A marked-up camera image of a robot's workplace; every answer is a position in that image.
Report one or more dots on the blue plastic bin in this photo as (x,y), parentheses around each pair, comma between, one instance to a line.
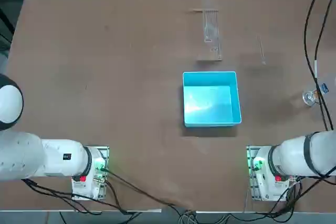
(210,103)

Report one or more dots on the clear glass thermometer tube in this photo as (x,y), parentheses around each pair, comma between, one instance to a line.
(261,49)

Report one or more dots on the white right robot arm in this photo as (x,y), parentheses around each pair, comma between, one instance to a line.
(294,155)

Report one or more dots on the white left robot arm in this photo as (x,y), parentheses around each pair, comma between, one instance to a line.
(23,153)

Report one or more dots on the small blue label tag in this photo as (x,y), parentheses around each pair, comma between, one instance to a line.
(325,87)

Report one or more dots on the clear acrylic rack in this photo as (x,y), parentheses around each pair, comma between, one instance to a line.
(211,24)

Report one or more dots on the small clear glass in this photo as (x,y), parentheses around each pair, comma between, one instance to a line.
(310,97)

